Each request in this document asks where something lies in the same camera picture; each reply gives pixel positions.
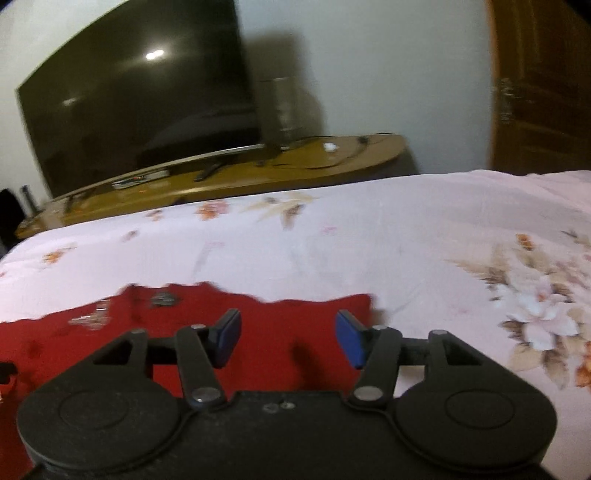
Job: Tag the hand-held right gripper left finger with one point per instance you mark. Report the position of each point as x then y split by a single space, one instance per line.
228 337

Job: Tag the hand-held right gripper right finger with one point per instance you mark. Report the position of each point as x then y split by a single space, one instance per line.
348 339

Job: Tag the red knit garment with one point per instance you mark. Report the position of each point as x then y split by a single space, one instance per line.
277 332

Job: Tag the pink floral bedsheet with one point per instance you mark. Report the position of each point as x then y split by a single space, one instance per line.
369 240

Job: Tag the wooden television stand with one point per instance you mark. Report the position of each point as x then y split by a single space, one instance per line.
258 177

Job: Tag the black remote control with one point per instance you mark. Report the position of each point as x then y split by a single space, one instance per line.
207 172

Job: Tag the silver set-top box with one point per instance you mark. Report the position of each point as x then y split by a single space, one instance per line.
138 179

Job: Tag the small dark upright object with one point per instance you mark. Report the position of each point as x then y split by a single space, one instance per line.
27 201

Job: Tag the black flat screen television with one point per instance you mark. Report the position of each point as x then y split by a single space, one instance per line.
138 92

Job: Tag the brown wooden door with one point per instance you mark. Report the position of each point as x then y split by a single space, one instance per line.
545 92

